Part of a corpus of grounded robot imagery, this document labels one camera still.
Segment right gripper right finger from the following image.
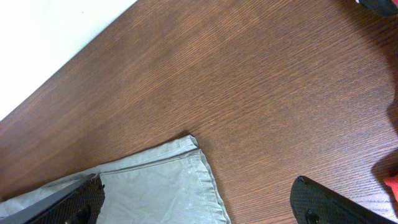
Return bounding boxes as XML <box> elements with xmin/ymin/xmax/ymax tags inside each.
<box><xmin>290</xmin><ymin>176</ymin><xmax>395</xmax><ymax>224</ymax></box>

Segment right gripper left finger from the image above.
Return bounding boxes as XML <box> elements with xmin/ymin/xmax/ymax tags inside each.
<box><xmin>1</xmin><ymin>174</ymin><xmax>105</xmax><ymax>224</ymax></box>

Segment red printed t-shirt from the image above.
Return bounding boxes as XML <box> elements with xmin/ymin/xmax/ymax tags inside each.
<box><xmin>384</xmin><ymin>0</ymin><xmax>398</xmax><ymax>200</ymax></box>

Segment khaki shorts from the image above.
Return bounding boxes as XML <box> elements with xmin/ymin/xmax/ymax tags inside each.
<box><xmin>1</xmin><ymin>135</ymin><xmax>231</xmax><ymax>223</ymax></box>

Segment dark garment under pile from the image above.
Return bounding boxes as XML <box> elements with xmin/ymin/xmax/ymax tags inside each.
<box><xmin>356</xmin><ymin>0</ymin><xmax>397</xmax><ymax>17</ymax></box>

